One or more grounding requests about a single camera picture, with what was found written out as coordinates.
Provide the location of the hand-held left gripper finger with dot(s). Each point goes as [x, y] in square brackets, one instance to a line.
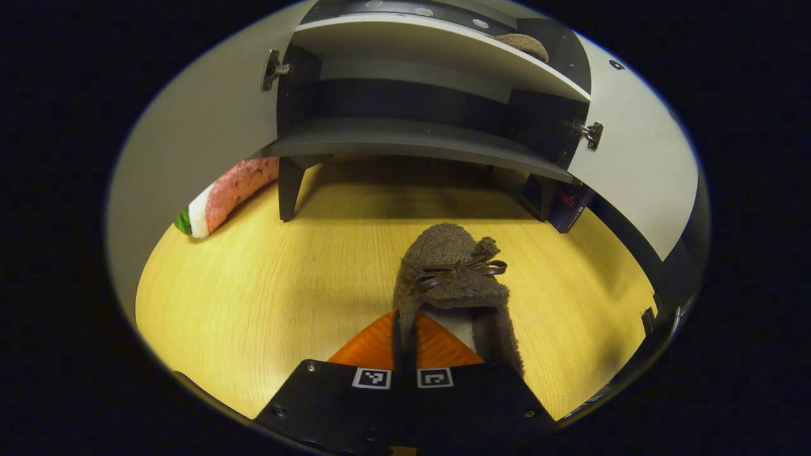
[397, 348]
[412, 351]

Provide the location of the brown fuzzy shoe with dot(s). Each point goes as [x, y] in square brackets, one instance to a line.
[443, 253]
[526, 45]

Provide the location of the white gray shoe cabinet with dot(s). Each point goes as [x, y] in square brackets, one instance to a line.
[405, 95]

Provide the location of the white shoe cabinet door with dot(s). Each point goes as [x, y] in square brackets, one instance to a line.
[190, 126]
[633, 164]

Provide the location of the metal door hinge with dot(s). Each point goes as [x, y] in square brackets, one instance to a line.
[594, 134]
[272, 69]

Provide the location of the white cabinet shelf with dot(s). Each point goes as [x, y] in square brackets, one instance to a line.
[412, 44]

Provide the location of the dark blue book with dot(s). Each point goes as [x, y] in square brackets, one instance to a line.
[570, 209]

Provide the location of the watermelon slice pillow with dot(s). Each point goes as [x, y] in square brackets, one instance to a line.
[234, 187]

